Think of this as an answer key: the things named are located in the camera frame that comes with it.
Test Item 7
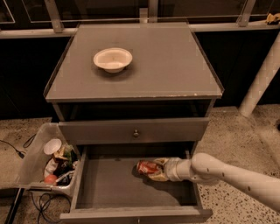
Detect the metal window railing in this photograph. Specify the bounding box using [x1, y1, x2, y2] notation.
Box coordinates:
[0, 0, 280, 39]

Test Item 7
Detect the closed grey top drawer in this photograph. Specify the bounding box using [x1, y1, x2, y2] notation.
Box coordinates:
[60, 117, 209, 145]

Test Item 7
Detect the clear plastic storage bin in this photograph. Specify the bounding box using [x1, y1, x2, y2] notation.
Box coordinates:
[13, 122, 80, 196]

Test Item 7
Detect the black cable on floor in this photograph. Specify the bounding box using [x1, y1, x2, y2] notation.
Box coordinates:
[0, 132, 38, 159]

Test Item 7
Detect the grey drawer cabinet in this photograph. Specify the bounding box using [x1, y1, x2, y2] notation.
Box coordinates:
[43, 22, 225, 224]

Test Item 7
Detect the white diagonal pole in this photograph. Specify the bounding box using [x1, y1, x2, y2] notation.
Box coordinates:
[239, 32, 280, 117]

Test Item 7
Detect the red coke can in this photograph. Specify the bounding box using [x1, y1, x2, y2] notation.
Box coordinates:
[136, 160, 161, 175]

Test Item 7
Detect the small white bowl in bin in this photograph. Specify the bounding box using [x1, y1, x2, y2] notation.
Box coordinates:
[44, 138, 62, 155]

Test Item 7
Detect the blue cable on floor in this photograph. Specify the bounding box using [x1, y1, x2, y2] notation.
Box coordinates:
[31, 191, 73, 224]

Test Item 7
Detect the open grey middle drawer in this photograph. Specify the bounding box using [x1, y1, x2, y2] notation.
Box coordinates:
[60, 143, 213, 224]

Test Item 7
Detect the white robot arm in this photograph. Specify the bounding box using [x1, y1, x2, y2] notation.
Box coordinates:
[148, 153, 280, 213]

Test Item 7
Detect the orange ball in bin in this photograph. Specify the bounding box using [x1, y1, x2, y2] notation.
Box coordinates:
[44, 174, 58, 186]

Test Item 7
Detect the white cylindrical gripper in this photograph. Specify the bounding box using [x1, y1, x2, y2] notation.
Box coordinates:
[148, 157, 187, 182]

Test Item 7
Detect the round metal drawer knob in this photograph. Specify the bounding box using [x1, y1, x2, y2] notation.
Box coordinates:
[133, 129, 140, 138]

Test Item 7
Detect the yellow object on ledge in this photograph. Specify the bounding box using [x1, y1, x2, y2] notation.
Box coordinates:
[266, 13, 280, 25]

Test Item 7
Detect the white paper bowl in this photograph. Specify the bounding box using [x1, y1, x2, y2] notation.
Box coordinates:
[93, 47, 133, 74]

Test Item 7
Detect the white bottle in bin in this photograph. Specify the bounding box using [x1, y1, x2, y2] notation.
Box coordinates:
[44, 158, 58, 178]

